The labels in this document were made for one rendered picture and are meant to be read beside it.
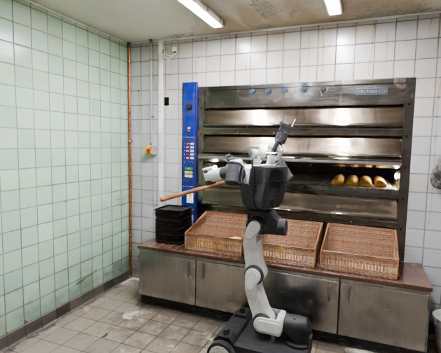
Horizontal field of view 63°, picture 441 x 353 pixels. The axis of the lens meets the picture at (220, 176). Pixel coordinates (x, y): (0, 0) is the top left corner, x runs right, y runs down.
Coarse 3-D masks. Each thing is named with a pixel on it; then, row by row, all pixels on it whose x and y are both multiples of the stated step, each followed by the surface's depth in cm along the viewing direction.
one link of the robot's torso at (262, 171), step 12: (252, 168) 236; (264, 168) 232; (276, 168) 236; (252, 180) 237; (264, 180) 232; (276, 180) 237; (252, 192) 241; (264, 192) 234; (276, 192) 251; (252, 204) 243; (264, 204) 238; (276, 204) 244
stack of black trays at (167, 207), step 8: (160, 208) 351; (168, 208) 352; (176, 208) 353; (184, 208) 354; (160, 216) 341; (168, 216) 338; (176, 216) 335; (184, 216) 342; (160, 224) 343; (168, 224) 340; (176, 224) 336; (184, 224) 342; (160, 232) 343; (168, 232) 339; (176, 232) 337; (184, 232) 345; (160, 240) 344; (168, 240) 341; (176, 240) 337; (184, 240) 346
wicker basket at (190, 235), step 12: (204, 216) 363; (216, 216) 360; (228, 216) 356; (240, 216) 352; (192, 228) 337; (204, 228) 363; (216, 228) 358; (240, 228) 349; (192, 240) 340; (204, 240) 318; (216, 240) 314; (228, 240) 309; (240, 240) 305; (216, 252) 314; (228, 252) 310; (240, 252) 306
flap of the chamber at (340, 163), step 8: (208, 160) 361; (216, 160) 355; (224, 160) 350; (248, 160) 334; (264, 160) 325; (288, 160) 316; (296, 160) 314; (304, 160) 311; (312, 160) 309; (320, 160) 306; (328, 160) 304; (336, 160) 302; (344, 160) 299; (392, 168) 303
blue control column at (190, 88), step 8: (184, 88) 361; (192, 88) 358; (184, 96) 362; (192, 96) 358; (184, 104) 362; (192, 104) 359; (184, 112) 363; (192, 112) 360; (184, 120) 364; (192, 120) 361; (184, 128) 365; (192, 128) 361; (184, 136) 365; (192, 136) 362; (184, 184) 370; (192, 184) 366; (184, 200) 372; (192, 208) 369
